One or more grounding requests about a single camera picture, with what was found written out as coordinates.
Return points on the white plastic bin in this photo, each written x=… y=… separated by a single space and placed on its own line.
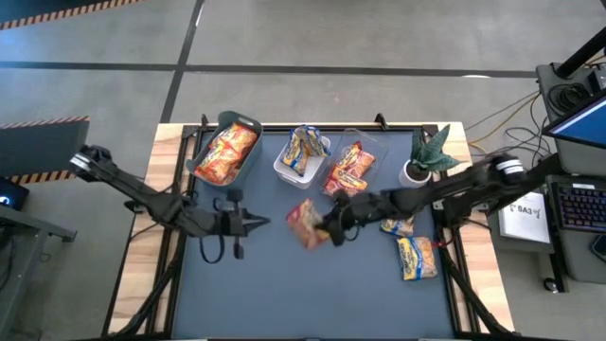
x=296 y=181

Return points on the black caster wheel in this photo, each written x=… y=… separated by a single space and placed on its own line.
x=550 y=284

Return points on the dark smartphone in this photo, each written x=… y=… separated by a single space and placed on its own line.
x=600 y=248

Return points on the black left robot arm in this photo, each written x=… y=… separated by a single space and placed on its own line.
x=142 y=199

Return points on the clear plastic bin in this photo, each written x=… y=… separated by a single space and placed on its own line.
x=379 y=137

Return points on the computer monitor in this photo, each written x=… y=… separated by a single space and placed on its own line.
x=582 y=125

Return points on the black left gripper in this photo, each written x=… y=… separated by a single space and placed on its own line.
x=227 y=223

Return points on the white paper sign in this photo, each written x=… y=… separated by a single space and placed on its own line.
x=523 y=222

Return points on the black device with blue light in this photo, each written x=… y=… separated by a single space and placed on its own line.
x=12 y=194

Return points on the grey side desk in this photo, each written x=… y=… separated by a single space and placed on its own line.
x=23 y=284

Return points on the red Maruchan ramen pack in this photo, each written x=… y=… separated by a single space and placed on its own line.
x=348 y=180
x=360 y=161
x=305 y=222

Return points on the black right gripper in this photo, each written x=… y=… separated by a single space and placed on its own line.
x=364 y=210

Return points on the hazard-striped floor mat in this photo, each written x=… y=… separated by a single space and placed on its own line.
x=28 y=7
x=42 y=151

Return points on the grey equipment cart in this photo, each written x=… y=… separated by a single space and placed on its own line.
x=575 y=265

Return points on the black keyboard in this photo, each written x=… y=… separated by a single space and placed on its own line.
x=582 y=208

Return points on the snake plant in white pot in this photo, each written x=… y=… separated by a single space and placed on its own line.
x=414 y=177

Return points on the black pole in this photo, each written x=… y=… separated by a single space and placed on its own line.
x=582 y=57

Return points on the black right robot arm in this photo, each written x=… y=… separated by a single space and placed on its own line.
x=450 y=189

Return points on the grey-blue plastic bin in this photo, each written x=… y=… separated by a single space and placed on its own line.
x=193 y=166

